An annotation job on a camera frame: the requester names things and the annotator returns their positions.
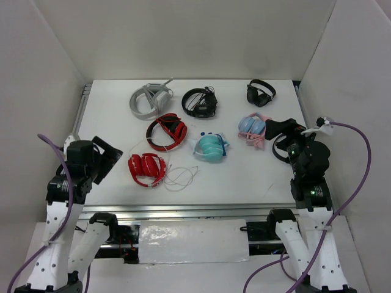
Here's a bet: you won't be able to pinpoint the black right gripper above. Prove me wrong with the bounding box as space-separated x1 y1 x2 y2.
265 117 321 176

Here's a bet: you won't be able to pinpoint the red headphones with white cable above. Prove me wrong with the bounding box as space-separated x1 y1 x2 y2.
128 153 167 188

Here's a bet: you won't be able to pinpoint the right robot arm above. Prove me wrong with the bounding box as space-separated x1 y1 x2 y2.
265 118 355 292

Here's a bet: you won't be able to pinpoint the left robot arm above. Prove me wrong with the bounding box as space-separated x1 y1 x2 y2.
7 134 123 292

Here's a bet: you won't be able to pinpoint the pink and blue headphones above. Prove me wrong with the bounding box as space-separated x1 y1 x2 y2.
238 112 271 151

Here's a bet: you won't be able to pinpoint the black on-ear headphones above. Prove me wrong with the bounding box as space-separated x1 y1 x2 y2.
272 134 292 164

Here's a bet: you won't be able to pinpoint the black folded headphones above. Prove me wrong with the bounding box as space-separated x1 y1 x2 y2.
247 79 276 107

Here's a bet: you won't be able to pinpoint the teal and white headphones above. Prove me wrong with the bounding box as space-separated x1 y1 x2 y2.
188 132 230 164

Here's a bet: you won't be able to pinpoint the grey white headphones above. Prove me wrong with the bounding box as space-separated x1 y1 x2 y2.
129 78 174 120

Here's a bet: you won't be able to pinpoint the red and black headphones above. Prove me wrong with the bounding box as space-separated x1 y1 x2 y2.
145 113 188 151

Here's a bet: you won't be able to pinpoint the black headphones with display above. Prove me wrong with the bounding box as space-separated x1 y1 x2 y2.
181 86 217 118

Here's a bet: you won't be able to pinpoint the silver foil covered plate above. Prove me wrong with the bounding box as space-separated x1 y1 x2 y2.
138 220 250 264

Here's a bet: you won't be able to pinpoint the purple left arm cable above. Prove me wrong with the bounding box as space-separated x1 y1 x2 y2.
6 133 92 293

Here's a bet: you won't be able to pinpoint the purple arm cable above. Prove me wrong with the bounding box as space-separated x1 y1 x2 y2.
6 133 92 293
243 121 372 293

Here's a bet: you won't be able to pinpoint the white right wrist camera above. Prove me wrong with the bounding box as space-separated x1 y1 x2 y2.
301 116 334 136

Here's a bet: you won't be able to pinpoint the aluminium front rail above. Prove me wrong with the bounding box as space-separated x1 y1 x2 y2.
79 203 299 222

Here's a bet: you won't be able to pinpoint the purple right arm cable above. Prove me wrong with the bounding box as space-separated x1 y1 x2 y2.
243 121 372 293

